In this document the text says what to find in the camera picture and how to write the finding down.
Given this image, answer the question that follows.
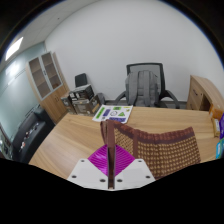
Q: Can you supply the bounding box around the ceiling light panel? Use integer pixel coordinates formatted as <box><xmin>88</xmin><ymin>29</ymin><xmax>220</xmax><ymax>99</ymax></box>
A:
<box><xmin>4</xmin><ymin>35</ymin><xmax>24</xmax><ymax>62</ymax></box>

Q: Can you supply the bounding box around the wooden side cabinet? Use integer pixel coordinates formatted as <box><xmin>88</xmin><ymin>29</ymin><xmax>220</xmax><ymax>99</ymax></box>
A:
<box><xmin>185</xmin><ymin>74</ymin><xmax>224</xmax><ymax>113</ymax></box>

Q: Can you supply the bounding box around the wooden glass-door cabinet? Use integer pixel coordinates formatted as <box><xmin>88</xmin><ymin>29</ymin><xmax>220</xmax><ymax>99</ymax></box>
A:
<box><xmin>25</xmin><ymin>50</ymin><xmax>71</xmax><ymax>124</ymax></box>

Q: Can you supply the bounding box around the black sofa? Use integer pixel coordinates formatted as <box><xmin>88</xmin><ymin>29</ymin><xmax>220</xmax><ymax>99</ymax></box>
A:
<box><xmin>11</xmin><ymin>106</ymin><xmax>56</xmax><ymax>164</ymax></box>

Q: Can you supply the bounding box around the small black chair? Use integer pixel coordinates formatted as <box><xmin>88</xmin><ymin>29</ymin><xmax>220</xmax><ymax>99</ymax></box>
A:
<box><xmin>74</xmin><ymin>72</ymin><xmax>107</xmax><ymax>106</ymax></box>

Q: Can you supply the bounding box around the grey backpack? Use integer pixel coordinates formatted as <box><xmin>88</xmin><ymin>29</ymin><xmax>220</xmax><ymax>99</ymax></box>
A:
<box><xmin>124</xmin><ymin>70</ymin><xmax>161</xmax><ymax>108</ymax></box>

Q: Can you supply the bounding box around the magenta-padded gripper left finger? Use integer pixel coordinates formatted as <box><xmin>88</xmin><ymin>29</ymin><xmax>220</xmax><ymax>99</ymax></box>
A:
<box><xmin>67</xmin><ymin>143</ymin><xmax>110</xmax><ymax>189</ymax></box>

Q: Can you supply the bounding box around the orange box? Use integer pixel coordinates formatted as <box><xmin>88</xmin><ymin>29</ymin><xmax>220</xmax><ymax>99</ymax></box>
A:
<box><xmin>208</xmin><ymin>103</ymin><xmax>224</xmax><ymax>138</ymax></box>

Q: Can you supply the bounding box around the black mesh office chair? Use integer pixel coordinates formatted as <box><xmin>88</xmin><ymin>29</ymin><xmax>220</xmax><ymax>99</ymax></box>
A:
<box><xmin>114</xmin><ymin>62</ymin><xmax>181</xmax><ymax>109</ymax></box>

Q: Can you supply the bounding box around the white sticker sheet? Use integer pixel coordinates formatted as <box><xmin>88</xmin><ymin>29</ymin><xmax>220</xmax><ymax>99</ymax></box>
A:
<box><xmin>92</xmin><ymin>104</ymin><xmax>134</xmax><ymax>124</ymax></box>

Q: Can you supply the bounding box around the small dark carton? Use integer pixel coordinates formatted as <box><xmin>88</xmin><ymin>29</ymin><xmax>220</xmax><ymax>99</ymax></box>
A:
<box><xmin>60</xmin><ymin>94</ymin><xmax>78</xmax><ymax>114</ymax></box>

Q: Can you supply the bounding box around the brown patterned towel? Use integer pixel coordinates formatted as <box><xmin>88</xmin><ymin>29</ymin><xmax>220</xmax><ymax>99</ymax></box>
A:
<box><xmin>99</xmin><ymin>119</ymin><xmax>202</xmax><ymax>191</ymax></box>

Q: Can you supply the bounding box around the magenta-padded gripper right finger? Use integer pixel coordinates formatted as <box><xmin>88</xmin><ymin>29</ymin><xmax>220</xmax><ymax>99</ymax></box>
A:
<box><xmin>114</xmin><ymin>148</ymin><xmax>156</xmax><ymax>190</ymax></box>

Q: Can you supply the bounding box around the black printed carton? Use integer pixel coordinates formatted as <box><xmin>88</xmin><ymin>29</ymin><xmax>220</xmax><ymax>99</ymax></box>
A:
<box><xmin>68</xmin><ymin>83</ymin><xmax>95</xmax><ymax>103</ymax></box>

